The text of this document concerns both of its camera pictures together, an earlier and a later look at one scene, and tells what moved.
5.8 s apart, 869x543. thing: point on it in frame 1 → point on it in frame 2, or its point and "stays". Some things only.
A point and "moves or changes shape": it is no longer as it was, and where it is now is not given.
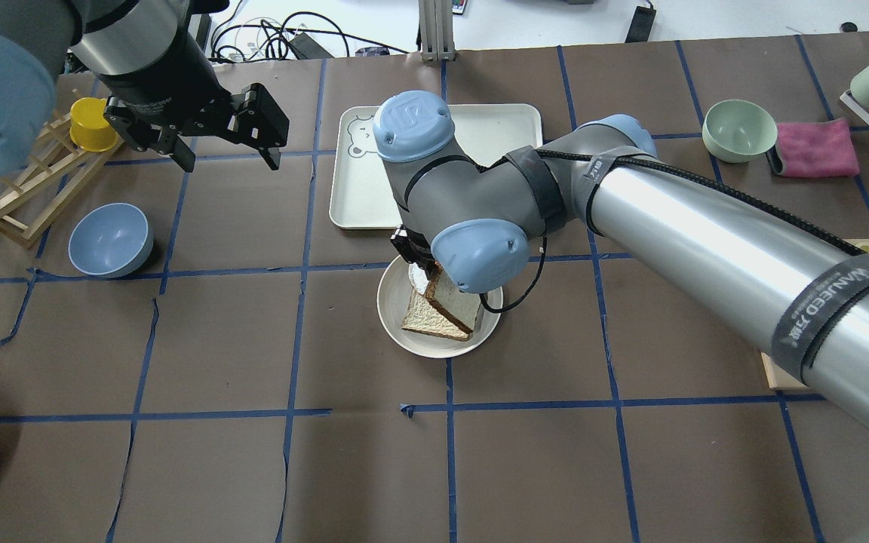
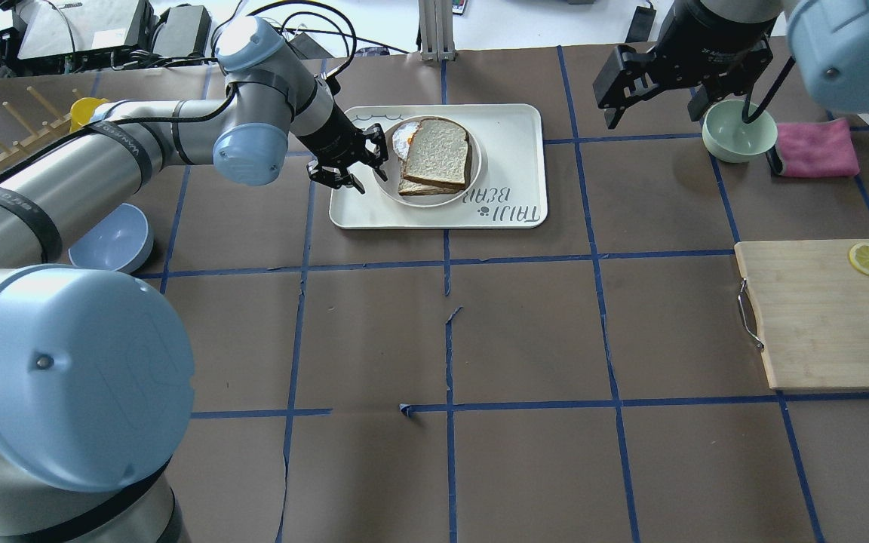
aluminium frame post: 436,30 stays
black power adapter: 641,26 stays
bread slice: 461,307 moves or changes shape
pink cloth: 814,149 stays
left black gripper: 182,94 → 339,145
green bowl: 738,130 stays
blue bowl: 110,240 stays
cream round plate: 393,295 moves or changes shape
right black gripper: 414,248 → 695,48
